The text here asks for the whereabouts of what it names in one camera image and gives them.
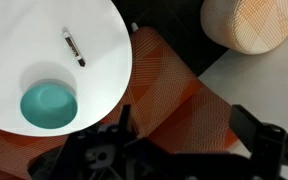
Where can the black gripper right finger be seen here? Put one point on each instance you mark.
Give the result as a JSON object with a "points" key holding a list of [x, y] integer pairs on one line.
{"points": [[250, 133]]}

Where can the brown and white marker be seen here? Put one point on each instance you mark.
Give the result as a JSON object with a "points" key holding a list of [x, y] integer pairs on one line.
{"points": [[73, 46]]}

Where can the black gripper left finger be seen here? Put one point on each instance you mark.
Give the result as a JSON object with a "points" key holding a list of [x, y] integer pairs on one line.
{"points": [[125, 120]]}

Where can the teal blue bowl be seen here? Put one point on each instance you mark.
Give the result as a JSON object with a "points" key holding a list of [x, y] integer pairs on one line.
{"points": [[49, 107]]}

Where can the beige round pouf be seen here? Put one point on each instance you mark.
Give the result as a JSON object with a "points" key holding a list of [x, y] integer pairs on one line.
{"points": [[250, 23]]}

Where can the orange patterned sofa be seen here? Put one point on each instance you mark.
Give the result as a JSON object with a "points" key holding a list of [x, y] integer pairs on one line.
{"points": [[170, 100]]}

